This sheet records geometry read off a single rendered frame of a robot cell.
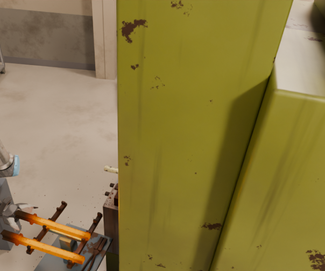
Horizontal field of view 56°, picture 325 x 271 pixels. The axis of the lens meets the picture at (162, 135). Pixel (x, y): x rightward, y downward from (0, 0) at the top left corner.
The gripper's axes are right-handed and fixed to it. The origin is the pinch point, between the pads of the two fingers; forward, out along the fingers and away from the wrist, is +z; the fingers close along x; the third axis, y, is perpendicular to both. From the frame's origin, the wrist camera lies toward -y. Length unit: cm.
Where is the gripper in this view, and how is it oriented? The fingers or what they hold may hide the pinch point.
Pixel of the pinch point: (29, 217)
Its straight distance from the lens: 173.2
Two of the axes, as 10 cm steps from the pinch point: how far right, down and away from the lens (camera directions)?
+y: -0.8, 8.0, 5.9
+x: -2.9, 5.5, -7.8
